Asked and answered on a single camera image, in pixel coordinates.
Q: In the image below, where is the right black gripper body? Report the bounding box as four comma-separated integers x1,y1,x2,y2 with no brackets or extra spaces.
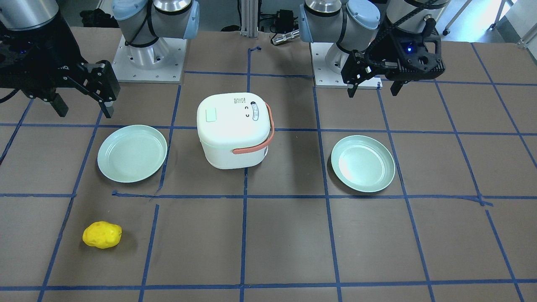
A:
0,10,91,100

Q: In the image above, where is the aluminium frame post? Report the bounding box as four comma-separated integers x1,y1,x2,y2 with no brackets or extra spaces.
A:
238,0,260,39

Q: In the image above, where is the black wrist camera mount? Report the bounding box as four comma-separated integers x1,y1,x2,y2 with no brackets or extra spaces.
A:
395,15,446,81

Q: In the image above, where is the green plate near potato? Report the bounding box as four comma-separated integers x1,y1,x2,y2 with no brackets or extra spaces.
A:
96,125,168,183

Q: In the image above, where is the white rice cooker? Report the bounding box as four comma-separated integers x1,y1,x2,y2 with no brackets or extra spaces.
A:
196,92,276,169

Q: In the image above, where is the green plate far side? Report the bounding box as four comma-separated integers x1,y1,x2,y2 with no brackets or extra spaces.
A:
331,135,396,193

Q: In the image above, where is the metal connector plug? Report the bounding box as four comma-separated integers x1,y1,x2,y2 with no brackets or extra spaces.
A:
270,29,300,46

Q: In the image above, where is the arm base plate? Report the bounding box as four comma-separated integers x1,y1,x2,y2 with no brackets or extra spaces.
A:
112,36,188,84
310,42,383,89

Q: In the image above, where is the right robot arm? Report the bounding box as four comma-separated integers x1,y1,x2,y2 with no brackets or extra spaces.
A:
0,0,200,118

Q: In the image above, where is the black power adapter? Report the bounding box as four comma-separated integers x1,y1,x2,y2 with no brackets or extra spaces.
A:
274,9,294,33

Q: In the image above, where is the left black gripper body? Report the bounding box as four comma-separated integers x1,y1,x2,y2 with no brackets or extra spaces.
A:
364,29,410,81

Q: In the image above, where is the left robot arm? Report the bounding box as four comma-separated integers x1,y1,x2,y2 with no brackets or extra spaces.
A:
299,0,449,98

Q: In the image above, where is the yellow toy potato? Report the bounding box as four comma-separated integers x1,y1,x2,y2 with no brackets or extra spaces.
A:
82,221,123,249

